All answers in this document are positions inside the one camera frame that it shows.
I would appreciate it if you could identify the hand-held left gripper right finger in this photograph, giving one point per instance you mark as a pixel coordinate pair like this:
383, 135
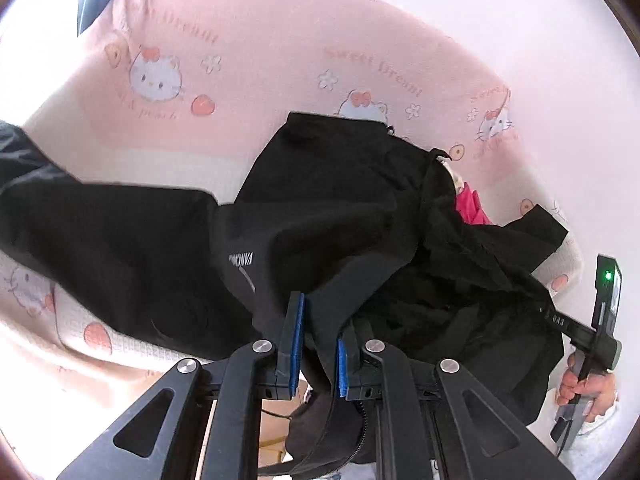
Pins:
342, 370

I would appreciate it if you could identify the black thin jacket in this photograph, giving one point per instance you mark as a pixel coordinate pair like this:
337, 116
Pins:
475, 285

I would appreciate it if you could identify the white garment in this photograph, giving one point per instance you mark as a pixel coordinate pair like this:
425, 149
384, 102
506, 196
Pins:
452, 175

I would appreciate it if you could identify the pink printed blanket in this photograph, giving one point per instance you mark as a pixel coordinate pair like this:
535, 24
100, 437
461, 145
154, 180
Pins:
250, 60

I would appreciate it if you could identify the pink garment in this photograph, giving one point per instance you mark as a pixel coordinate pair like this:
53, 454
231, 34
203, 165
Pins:
470, 207

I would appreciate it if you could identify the person's right hand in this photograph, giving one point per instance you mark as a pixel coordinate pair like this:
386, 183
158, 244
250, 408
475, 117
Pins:
602, 392

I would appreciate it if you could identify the person's right forearm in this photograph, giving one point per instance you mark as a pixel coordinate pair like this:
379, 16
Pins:
595, 440

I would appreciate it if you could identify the black jacket with white logo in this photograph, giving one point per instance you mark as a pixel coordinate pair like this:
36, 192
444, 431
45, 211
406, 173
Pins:
325, 200

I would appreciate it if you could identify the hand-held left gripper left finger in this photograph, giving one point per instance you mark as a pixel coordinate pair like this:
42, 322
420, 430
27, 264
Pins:
300, 340

